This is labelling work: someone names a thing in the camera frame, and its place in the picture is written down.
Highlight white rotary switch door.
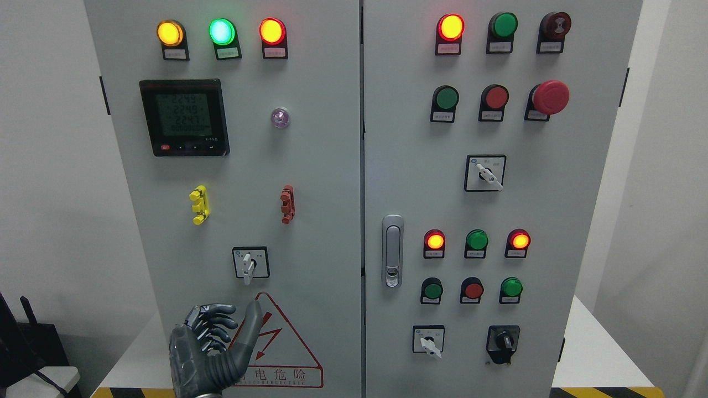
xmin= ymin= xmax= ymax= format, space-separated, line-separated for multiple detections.
xmin=232 ymin=246 xmax=270 ymax=286

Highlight red lit lamp lower left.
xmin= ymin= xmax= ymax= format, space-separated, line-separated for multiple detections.
xmin=423 ymin=229 xmax=446 ymax=259

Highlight grey left cabinet door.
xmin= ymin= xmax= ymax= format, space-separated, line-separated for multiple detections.
xmin=85 ymin=1 xmax=362 ymax=397

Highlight yellow indicator lamp top left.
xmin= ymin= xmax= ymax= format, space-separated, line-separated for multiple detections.
xmin=157 ymin=19 xmax=189 ymax=61

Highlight green push button upper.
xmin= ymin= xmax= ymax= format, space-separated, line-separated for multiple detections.
xmin=430 ymin=85 xmax=459 ymax=123

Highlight green push button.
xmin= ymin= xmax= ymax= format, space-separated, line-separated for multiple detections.
xmin=430 ymin=85 xmax=459 ymax=123
xmin=420 ymin=277 xmax=444 ymax=305

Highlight green lamp lower right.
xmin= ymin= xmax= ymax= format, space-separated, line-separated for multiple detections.
xmin=498 ymin=277 xmax=523 ymax=305

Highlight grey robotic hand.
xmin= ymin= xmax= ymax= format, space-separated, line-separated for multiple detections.
xmin=169 ymin=300 xmax=263 ymax=397

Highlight small clear purple lamp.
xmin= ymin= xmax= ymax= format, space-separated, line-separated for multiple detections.
xmin=270 ymin=107 xmax=291 ymax=129

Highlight green lit indicator lamp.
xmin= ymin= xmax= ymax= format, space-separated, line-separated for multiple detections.
xmin=209 ymin=18 xmax=241 ymax=60

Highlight red push button lower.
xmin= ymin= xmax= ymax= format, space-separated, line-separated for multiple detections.
xmin=459 ymin=277 xmax=485 ymax=304

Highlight red lit lamp left door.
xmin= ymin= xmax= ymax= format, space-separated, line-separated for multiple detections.
xmin=259 ymin=17 xmax=288 ymax=60

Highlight dark red buzzer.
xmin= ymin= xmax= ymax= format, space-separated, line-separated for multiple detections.
xmin=536 ymin=11 xmax=572 ymax=54

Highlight red lit lamp right top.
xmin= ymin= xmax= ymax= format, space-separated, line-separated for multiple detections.
xmin=435 ymin=13 xmax=465 ymax=56

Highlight black rotary knob switch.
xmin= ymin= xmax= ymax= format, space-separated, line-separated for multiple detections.
xmin=486 ymin=325 xmax=520 ymax=365

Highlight red electric danger warning sticker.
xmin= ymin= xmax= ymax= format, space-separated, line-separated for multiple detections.
xmin=236 ymin=291 xmax=324 ymax=389

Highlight grey right cabinet door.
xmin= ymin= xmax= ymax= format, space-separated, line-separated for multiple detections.
xmin=362 ymin=1 xmax=642 ymax=397

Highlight red lit lamp lower right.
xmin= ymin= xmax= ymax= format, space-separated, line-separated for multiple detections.
xmin=504 ymin=228 xmax=531 ymax=259

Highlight green unlit lamp right top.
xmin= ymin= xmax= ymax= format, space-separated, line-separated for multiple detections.
xmin=486 ymin=11 xmax=518 ymax=54

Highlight white rotary switch lower right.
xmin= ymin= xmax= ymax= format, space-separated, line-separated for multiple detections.
xmin=412 ymin=324 xmax=445 ymax=359

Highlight white rotary switch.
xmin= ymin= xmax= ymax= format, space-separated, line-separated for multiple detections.
xmin=412 ymin=324 xmax=445 ymax=359
xmin=464 ymin=154 xmax=507 ymax=192

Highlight white stand platform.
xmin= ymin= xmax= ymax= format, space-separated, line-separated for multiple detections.
xmin=93 ymin=298 xmax=663 ymax=397

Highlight red emergency stop mushroom button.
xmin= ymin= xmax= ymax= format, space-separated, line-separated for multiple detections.
xmin=524 ymin=79 xmax=570 ymax=122

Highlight white rotary switch upper right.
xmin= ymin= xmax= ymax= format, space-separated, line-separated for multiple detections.
xmin=464 ymin=154 xmax=507 ymax=192

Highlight grey cabinet door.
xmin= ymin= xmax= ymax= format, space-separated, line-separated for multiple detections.
xmin=85 ymin=1 xmax=362 ymax=397
xmin=362 ymin=1 xmax=642 ymax=397

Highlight green unlit lamp lower middle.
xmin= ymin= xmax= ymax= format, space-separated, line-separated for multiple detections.
xmin=464 ymin=229 xmax=489 ymax=259

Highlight green unlit lamp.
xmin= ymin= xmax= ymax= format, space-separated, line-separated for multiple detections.
xmin=486 ymin=11 xmax=518 ymax=54
xmin=464 ymin=229 xmax=489 ymax=259

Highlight red lit lamp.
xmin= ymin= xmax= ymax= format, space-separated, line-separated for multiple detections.
xmin=504 ymin=228 xmax=531 ymax=259
xmin=423 ymin=229 xmax=446 ymax=259
xmin=435 ymin=13 xmax=465 ymax=56

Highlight red push button upper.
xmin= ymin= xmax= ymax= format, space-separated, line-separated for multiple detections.
xmin=478 ymin=84 xmax=510 ymax=123

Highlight black digital power meter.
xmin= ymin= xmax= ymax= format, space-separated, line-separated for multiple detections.
xmin=139 ymin=78 xmax=230 ymax=157

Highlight yellow terminal clip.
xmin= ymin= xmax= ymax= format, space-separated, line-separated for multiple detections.
xmin=188 ymin=185 xmax=210 ymax=225

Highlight black device with antenna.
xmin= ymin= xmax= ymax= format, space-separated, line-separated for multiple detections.
xmin=0 ymin=291 xmax=82 ymax=398

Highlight green push button lower left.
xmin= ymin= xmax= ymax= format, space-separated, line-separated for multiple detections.
xmin=420 ymin=277 xmax=444 ymax=305

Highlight red push button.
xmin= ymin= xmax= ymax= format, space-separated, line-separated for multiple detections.
xmin=459 ymin=277 xmax=485 ymax=304
xmin=478 ymin=84 xmax=510 ymax=123

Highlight silver door latch handle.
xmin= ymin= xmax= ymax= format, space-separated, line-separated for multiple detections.
xmin=382 ymin=214 xmax=404 ymax=288

